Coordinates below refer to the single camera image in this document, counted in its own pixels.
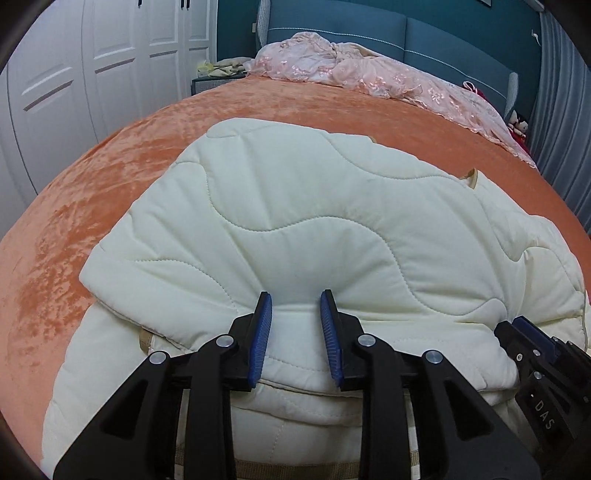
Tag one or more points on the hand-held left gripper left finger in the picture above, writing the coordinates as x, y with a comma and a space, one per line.
261, 337

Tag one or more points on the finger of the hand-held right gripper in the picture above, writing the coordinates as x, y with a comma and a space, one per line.
535, 331
513, 344

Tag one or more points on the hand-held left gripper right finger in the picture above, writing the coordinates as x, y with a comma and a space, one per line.
330, 341

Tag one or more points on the cream quilted blanket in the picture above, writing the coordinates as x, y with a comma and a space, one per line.
295, 217

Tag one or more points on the red dressed doll pair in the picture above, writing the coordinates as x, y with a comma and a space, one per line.
518, 123

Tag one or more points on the orange velvet bed blanket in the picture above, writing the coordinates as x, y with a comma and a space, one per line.
115, 184

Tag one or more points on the grey curtain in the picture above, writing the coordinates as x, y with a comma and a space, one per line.
563, 115

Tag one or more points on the red pillow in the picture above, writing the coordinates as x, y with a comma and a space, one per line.
478, 90

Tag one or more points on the grey nightstand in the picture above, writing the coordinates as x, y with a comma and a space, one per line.
207, 85

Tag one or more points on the pink floral quilt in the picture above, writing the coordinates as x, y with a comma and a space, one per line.
369, 74

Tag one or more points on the blue upholstered headboard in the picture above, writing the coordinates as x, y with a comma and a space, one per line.
438, 32

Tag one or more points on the white wardrobe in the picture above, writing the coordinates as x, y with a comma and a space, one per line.
92, 69

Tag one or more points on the white wall plug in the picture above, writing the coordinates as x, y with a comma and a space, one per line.
535, 38

